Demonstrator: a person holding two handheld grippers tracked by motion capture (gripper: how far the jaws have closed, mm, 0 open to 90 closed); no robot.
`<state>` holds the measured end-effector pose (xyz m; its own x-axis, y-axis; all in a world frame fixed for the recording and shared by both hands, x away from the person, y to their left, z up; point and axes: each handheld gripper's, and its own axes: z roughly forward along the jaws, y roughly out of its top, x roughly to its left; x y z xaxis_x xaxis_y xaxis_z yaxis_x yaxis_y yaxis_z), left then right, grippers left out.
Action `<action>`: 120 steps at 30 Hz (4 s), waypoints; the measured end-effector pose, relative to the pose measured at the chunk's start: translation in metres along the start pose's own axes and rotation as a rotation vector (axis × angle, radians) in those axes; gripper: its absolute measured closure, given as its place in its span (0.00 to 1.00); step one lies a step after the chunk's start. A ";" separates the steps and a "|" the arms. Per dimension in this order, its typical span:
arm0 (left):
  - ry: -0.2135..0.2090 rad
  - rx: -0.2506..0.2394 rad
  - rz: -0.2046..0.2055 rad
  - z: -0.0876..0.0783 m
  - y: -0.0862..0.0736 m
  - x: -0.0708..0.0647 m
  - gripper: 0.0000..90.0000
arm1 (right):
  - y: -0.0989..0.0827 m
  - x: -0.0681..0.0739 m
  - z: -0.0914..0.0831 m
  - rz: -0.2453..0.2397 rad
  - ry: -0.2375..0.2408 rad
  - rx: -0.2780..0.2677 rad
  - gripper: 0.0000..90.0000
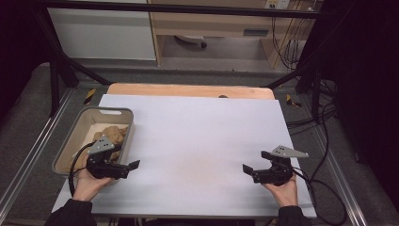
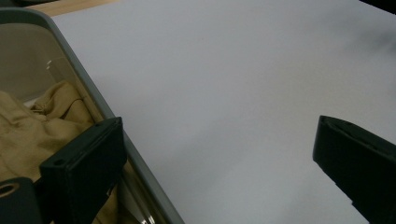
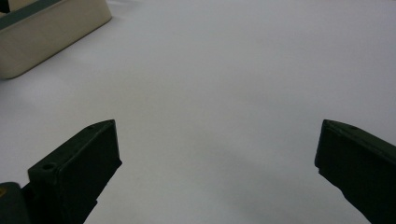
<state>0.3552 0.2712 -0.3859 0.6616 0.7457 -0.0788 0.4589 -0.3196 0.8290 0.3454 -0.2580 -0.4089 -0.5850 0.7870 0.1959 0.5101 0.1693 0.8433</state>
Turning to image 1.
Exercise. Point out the person's left hand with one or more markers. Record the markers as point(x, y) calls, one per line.
point(87, 188)

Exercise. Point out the beige plastic basket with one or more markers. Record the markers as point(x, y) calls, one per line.
point(78, 125)

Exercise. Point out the black metal stand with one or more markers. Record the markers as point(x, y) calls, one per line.
point(316, 91)
point(55, 84)

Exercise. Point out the office chair base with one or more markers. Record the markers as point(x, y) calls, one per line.
point(191, 39)

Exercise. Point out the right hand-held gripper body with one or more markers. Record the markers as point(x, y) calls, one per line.
point(276, 172)

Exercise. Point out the dark curtain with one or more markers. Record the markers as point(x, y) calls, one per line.
point(15, 47)
point(367, 78)

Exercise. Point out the yellow black tape marker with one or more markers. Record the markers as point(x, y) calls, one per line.
point(292, 101)
point(89, 96)

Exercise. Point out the white table board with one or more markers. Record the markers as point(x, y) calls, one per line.
point(204, 141)

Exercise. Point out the aluminium rail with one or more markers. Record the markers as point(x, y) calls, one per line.
point(342, 182)
point(34, 141)

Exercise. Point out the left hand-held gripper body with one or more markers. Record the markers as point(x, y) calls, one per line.
point(106, 171)

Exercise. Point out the light wooden desk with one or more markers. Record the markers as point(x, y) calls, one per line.
point(213, 25)

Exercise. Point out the white cabinet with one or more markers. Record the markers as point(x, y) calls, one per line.
point(103, 34)

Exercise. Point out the black metal frame bar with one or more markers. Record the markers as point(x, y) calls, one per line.
point(188, 9)

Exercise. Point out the person's right hand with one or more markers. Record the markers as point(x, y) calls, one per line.
point(285, 193)

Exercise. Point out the white wall socket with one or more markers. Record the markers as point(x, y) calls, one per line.
point(277, 3)

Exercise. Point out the tan cloth garment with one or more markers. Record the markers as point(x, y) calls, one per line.
point(114, 133)

